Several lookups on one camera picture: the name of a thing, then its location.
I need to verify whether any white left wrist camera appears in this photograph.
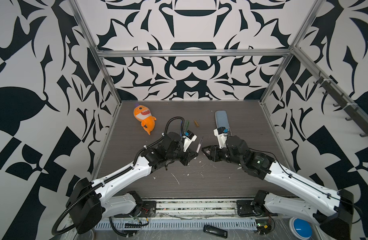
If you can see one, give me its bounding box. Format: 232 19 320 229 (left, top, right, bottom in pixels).
182 130 197 152

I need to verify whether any green pen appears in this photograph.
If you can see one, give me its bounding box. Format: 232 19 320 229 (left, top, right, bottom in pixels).
184 120 190 132

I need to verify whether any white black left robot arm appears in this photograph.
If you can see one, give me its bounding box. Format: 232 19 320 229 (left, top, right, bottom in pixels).
51 117 198 236

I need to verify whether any grey slotted cable duct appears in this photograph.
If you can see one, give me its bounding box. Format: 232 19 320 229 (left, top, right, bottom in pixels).
113 219 257 231

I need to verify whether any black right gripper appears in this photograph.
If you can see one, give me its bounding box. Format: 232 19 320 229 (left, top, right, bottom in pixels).
200 143 245 168

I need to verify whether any black remote device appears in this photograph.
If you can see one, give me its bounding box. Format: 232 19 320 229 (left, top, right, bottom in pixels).
203 225 228 239

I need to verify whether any pink pen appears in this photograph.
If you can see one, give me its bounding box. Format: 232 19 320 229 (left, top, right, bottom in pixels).
196 137 204 153

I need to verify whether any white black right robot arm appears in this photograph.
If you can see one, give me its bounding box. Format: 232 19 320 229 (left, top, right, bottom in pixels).
202 136 356 240

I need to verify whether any light blue pencil case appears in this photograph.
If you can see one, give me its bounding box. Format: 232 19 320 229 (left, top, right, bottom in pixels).
215 111 232 136

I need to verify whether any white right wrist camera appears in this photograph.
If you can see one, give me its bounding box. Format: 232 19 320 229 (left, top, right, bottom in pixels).
214 127 229 149

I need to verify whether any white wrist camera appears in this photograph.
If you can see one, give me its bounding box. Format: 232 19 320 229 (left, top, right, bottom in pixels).
182 130 197 152
214 127 229 149

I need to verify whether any orange shark plush toy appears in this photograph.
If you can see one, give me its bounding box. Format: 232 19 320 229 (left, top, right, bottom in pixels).
133 105 156 135

